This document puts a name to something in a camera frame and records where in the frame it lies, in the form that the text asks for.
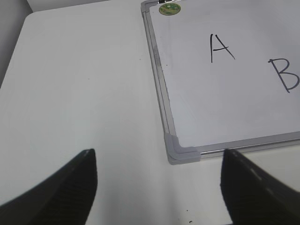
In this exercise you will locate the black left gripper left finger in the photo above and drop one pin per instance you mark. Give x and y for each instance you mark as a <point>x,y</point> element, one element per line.
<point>65,198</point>

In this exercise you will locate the round green magnet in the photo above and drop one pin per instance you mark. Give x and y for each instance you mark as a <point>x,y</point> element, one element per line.
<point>169,8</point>

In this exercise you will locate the white whiteboard with grey frame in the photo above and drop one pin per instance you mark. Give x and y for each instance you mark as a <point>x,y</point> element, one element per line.
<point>227,75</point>

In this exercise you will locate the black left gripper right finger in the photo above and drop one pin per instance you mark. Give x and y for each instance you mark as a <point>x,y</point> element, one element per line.
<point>254,197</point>

